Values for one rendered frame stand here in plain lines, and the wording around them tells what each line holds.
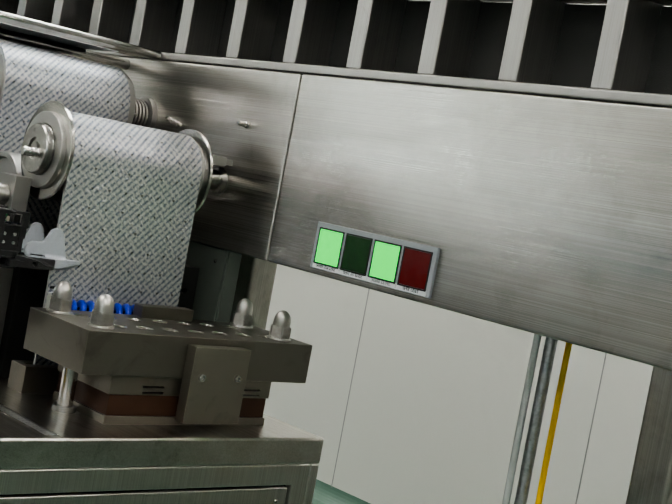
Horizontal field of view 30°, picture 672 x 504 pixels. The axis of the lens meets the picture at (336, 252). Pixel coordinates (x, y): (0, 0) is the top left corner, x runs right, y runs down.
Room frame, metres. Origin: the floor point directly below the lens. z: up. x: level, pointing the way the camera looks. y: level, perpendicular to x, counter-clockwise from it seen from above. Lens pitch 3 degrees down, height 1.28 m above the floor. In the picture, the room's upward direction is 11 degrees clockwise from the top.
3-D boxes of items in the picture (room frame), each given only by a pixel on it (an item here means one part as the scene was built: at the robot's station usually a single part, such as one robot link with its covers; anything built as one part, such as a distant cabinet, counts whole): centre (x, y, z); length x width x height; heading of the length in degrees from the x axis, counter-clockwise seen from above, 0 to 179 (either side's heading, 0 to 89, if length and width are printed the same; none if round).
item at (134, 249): (1.90, 0.32, 1.11); 0.23 x 0.01 x 0.18; 133
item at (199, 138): (2.03, 0.26, 1.25); 0.15 x 0.01 x 0.15; 43
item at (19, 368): (1.90, 0.32, 0.92); 0.28 x 0.04 x 0.04; 133
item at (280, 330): (1.91, 0.06, 1.05); 0.04 x 0.04 x 0.04
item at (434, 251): (1.79, -0.05, 1.18); 0.25 x 0.01 x 0.07; 43
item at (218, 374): (1.78, 0.14, 0.96); 0.10 x 0.03 x 0.11; 133
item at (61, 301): (1.76, 0.37, 1.05); 0.04 x 0.04 x 0.04
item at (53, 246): (1.79, 0.40, 1.11); 0.09 x 0.03 x 0.06; 124
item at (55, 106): (1.86, 0.45, 1.25); 0.15 x 0.01 x 0.15; 43
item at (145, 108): (2.24, 0.41, 1.33); 0.07 x 0.07 x 0.07; 43
